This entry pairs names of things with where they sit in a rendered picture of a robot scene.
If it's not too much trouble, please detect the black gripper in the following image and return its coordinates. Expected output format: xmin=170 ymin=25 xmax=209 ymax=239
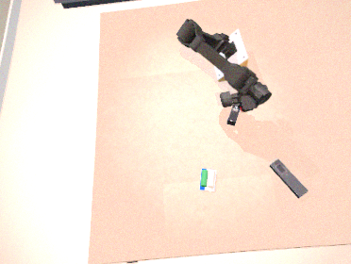
xmin=220 ymin=91 xmax=241 ymax=108

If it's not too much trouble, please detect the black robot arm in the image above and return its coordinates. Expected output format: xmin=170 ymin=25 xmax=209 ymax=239
xmin=176 ymin=19 xmax=272 ymax=112

